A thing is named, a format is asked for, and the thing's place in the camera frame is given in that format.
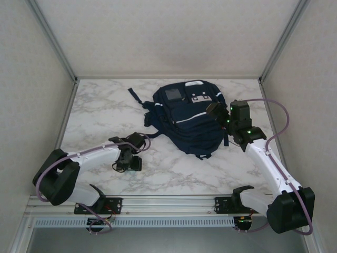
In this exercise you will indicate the black pencil case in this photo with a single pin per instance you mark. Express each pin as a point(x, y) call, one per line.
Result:
point(137, 164)

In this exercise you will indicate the navy blue backpack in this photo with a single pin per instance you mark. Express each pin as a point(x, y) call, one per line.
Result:
point(189, 124)

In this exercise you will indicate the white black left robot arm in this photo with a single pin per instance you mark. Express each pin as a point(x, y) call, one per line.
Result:
point(92, 158)

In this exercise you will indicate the small black circuit board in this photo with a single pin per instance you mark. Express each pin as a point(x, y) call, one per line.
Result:
point(243, 221)
point(98, 222)

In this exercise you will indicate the aluminium table edge rail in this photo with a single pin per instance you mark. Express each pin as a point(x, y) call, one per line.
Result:
point(273, 126)
point(63, 126)

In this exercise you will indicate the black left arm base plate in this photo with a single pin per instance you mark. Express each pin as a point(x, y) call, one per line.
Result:
point(116, 204)

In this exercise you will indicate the wide aluminium base rail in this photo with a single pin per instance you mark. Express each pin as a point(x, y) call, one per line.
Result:
point(168, 205)

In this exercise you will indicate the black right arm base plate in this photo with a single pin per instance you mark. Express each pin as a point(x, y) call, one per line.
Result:
point(223, 204)

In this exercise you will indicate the aluminium frame post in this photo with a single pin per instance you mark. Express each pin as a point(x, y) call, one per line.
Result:
point(283, 39)
point(54, 39)

